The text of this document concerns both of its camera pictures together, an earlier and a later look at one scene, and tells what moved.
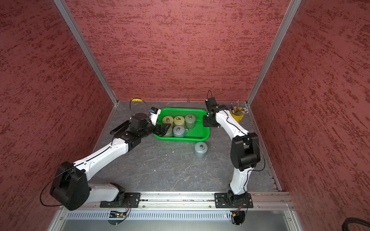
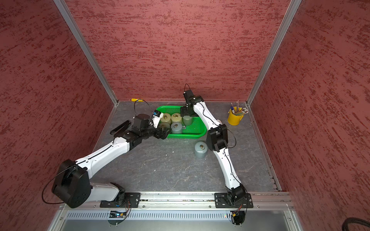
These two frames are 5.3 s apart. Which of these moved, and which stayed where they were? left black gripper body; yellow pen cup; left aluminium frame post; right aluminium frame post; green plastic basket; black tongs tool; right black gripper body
Moved: right black gripper body; green plastic basket
Stayed: yellow pen cup; black tongs tool; left black gripper body; left aluminium frame post; right aluminium frame post
